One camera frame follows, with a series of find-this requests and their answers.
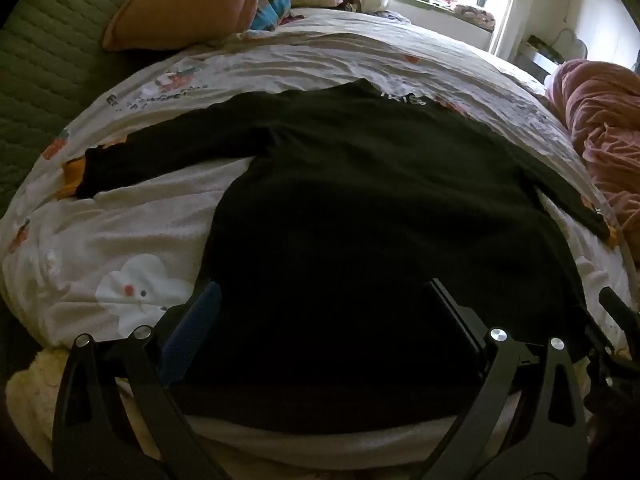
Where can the clothes pile on windowsill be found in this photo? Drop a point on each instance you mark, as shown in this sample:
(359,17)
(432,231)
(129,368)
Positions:
(470,12)

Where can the cream fleece cloth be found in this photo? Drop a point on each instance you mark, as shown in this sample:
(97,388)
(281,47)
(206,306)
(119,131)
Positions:
(30,395)

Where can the crumpled pink duvet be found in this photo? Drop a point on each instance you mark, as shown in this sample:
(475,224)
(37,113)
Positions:
(605,125)

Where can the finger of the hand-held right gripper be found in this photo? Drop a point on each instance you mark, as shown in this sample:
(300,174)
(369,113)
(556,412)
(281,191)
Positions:
(614,310)

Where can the black sweater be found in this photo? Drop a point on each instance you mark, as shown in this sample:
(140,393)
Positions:
(350,210)

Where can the white bed sheet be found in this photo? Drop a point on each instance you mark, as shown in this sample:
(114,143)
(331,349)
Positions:
(300,442)

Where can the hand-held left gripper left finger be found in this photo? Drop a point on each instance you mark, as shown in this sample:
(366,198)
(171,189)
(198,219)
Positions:
(192,330)

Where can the blue striped cloth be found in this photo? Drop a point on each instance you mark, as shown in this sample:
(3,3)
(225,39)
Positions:
(270,5)

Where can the printed white bed blanket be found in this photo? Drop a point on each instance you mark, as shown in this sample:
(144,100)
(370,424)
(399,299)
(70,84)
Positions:
(150,220)

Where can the white heart-shaped chair back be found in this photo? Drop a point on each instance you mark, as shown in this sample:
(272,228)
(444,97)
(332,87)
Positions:
(570,42)

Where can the grey metal appliance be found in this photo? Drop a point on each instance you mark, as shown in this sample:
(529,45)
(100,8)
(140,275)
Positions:
(540,55)

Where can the green quilted headboard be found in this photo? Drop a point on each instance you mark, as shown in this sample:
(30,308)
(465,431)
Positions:
(45,60)

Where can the pink pillow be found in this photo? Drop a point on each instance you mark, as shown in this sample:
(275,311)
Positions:
(190,5)

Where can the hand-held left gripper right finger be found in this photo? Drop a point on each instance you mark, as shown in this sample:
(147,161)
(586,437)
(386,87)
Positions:
(450,320)

